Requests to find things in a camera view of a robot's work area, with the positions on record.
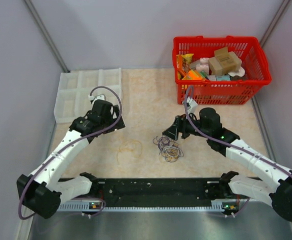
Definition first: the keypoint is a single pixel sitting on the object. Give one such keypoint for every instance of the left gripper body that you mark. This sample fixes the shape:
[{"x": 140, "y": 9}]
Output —
[{"x": 107, "y": 122}]

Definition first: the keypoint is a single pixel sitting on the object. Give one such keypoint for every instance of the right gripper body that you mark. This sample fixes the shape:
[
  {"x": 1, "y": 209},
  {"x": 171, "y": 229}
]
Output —
[{"x": 188, "y": 128}]

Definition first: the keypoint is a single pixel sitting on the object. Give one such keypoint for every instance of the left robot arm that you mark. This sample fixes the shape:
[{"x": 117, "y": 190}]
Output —
[{"x": 42, "y": 191}]

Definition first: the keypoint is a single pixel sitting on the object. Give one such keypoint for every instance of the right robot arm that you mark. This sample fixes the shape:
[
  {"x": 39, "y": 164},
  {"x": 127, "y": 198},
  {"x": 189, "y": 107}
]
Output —
[{"x": 274, "y": 184}]

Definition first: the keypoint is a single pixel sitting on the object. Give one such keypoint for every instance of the white foam compartment tray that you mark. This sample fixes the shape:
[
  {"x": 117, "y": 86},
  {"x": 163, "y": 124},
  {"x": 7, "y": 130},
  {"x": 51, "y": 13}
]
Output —
[{"x": 75, "y": 88}]

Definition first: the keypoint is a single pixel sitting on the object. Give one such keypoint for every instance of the orange snack packet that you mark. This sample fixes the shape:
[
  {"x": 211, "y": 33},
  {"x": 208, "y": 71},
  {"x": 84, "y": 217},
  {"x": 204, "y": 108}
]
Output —
[{"x": 194, "y": 75}]

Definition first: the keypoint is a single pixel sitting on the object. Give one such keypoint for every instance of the pink white package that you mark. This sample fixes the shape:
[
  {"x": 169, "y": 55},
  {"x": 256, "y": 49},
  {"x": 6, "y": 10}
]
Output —
[{"x": 202, "y": 65}]

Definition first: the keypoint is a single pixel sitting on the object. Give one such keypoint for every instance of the yellow snack bag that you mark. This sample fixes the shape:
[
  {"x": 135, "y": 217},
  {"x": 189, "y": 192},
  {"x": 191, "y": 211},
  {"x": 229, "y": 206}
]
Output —
[{"x": 183, "y": 62}]

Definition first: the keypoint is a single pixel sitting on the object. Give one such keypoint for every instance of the red plastic shopping basket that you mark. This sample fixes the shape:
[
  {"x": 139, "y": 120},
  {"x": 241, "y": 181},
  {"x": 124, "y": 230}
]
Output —
[{"x": 234, "y": 88}]

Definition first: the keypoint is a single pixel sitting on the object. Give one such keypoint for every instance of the brown cardboard box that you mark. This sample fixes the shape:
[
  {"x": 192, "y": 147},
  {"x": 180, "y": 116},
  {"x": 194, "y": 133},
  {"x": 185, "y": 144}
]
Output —
[{"x": 223, "y": 65}]

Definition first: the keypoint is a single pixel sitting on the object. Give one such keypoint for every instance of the small open cardboard box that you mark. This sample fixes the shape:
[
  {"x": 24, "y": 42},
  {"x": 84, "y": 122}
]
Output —
[{"x": 222, "y": 52}]

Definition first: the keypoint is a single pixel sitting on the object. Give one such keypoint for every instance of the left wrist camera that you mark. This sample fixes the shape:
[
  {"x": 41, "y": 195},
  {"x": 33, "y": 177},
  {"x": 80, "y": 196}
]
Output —
[{"x": 97, "y": 97}]

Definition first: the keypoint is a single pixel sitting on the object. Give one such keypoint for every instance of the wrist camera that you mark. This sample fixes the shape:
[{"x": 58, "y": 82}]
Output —
[
  {"x": 97, "y": 97},
  {"x": 191, "y": 105}
]

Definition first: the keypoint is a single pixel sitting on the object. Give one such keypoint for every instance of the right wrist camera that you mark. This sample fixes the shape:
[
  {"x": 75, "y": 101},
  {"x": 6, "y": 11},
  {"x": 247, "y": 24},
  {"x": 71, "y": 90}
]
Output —
[{"x": 191, "y": 105}]

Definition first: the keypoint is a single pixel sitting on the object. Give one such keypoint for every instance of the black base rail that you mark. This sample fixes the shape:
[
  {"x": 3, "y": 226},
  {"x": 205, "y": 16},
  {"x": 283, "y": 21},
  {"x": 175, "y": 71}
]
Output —
[{"x": 158, "y": 192}]

